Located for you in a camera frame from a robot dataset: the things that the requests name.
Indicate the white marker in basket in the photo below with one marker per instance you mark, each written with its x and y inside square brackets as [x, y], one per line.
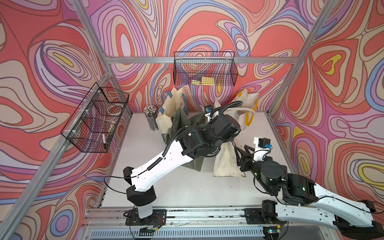
[104, 141]

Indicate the cream bag with blue handles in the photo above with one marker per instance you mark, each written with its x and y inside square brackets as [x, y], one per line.
[175, 100]

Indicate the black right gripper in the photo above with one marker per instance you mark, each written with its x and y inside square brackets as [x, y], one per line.
[247, 160]

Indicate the black wire basket, back wall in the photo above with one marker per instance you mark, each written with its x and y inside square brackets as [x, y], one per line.
[191, 66]

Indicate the cream bag with yellow handles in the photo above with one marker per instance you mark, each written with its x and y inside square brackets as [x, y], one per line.
[244, 114]

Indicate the yellow sticky note pad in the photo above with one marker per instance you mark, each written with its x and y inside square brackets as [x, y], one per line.
[208, 81]

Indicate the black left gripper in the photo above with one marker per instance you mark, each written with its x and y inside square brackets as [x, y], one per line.
[231, 137]

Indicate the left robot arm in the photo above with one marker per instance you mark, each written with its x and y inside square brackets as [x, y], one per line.
[187, 144]

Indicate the black wire basket, wall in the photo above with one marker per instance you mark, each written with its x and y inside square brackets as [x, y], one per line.
[90, 120]
[191, 66]

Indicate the black wire basket, left wall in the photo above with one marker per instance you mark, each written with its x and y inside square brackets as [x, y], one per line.
[90, 120]

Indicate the green canvas bag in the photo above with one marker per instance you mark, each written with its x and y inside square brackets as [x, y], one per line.
[180, 119]

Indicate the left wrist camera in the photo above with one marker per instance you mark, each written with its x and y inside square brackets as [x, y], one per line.
[208, 110]

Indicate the cream canvas bag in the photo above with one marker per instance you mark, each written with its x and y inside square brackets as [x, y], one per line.
[226, 163]

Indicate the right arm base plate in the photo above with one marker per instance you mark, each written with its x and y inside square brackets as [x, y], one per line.
[258, 216]

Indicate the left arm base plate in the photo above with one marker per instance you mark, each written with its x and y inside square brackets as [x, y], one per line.
[156, 219]

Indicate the clear cup of pencils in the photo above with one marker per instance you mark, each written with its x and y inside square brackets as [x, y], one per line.
[151, 114]

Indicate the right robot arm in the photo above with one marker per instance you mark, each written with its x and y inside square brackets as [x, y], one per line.
[303, 200]

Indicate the tape roll in basket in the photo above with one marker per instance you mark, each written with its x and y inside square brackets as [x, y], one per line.
[115, 109]

